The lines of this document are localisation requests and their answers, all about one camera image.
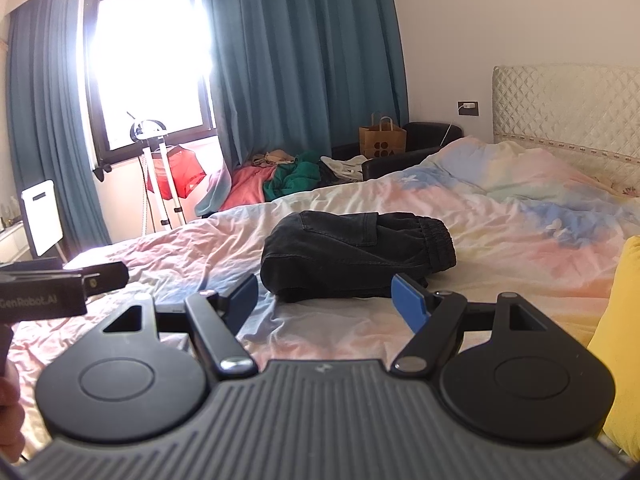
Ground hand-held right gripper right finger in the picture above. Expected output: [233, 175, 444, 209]
[390, 273, 551, 378]

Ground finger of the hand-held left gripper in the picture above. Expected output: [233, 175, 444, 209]
[0, 258, 61, 274]
[80, 261, 130, 295]

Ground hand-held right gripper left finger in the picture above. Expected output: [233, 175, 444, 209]
[100, 275, 259, 382]

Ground black pants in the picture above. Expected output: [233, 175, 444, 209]
[260, 211, 457, 304]

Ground person's left hand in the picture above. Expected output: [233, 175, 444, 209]
[0, 374, 27, 462]

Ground white dresser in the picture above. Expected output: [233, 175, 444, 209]
[0, 220, 32, 264]

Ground white chair back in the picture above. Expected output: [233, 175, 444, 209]
[20, 178, 65, 264]

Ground pink blue cloth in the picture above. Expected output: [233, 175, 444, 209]
[194, 165, 232, 219]

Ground pink garment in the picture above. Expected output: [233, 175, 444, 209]
[220, 164, 279, 211]

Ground pastel quilt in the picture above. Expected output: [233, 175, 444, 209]
[10, 135, 640, 461]

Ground white garment steamer stand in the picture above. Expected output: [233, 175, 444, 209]
[126, 109, 187, 234]

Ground red hanging garment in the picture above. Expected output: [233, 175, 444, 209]
[145, 143, 207, 199]

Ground green garment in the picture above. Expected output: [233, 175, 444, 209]
[263, 153, 324, 202]

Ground beige garment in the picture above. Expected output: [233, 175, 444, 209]
[251, 149, 296, 169]

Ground white garment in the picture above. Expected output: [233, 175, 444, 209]
[319, 154, 371, 184]

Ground teal curtain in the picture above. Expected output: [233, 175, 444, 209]
[196, 0, 409, 172]
[5, 0, 114, 247]

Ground black sofa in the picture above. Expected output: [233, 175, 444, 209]
[330, 121, 464, 182]

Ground brown paper bag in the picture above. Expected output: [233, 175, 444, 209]
[358, 115, 407, 160]

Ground yellow pillow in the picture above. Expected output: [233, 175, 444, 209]
[587, 234, 640, 463]

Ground black framed window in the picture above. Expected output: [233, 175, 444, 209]
[80, 0, 219, 167]

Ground quilted cream headboard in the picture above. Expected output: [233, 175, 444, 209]
[492, 63, 640, 196]

